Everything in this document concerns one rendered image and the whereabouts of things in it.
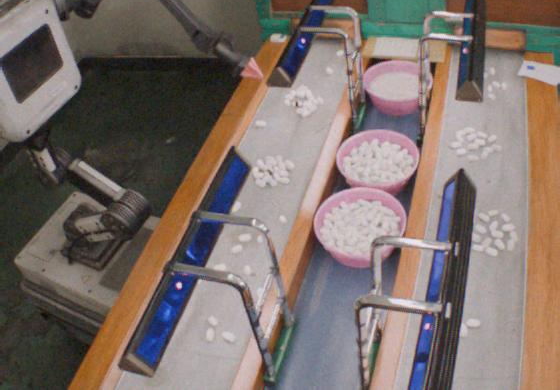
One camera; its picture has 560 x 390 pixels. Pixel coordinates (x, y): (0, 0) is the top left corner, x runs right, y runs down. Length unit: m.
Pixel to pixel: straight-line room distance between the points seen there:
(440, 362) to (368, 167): 0.98
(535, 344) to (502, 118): 0.92
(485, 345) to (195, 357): 0.73
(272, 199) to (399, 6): 1.01
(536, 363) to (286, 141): 1.13
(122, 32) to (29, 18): 2.41
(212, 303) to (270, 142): 0.68
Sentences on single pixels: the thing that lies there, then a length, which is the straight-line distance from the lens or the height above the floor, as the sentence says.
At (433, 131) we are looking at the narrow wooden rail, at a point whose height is 0.76.
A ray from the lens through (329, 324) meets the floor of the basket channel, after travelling 1.63.
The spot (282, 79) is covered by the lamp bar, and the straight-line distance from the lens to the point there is 1.77.
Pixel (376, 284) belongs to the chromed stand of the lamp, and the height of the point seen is 0.97.
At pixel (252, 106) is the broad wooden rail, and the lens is 2.23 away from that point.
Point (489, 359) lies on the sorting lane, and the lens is 1.51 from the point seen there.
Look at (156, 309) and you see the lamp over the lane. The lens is 1.22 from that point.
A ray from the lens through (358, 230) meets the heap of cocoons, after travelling 1.76.
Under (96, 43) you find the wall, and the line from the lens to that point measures 4.28.
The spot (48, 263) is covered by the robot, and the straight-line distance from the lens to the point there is 2.35.
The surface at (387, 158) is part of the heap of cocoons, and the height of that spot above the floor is 0.73.
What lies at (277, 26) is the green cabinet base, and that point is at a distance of 2.63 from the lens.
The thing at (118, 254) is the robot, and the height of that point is 0.48.
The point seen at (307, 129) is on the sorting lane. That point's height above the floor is 0.74.
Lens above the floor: 2.04
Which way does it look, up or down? 42 degrees down
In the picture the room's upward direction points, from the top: 11 degrees counter-clockwise
